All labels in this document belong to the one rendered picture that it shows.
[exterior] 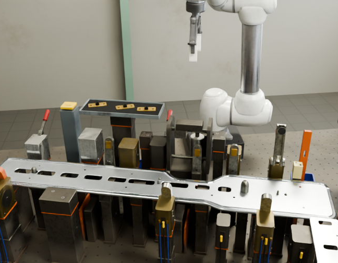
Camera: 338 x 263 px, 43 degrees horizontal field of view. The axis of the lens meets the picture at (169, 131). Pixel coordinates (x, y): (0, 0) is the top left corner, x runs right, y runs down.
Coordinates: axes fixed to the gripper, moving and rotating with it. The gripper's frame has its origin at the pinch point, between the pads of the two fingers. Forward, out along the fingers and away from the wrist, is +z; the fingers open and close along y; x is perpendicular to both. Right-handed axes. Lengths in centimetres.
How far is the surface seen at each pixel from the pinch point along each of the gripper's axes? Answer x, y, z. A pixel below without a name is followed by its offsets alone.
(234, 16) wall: 9, -290, 54
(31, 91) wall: -202, -230, 125
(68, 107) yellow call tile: -59, -6, 30
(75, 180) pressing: -45, 28, 46
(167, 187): -5, 41, 36
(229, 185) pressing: 17, 22, 46
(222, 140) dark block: 13.1, 7.0, 34.6
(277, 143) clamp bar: 34.6, 10.0, 32.3
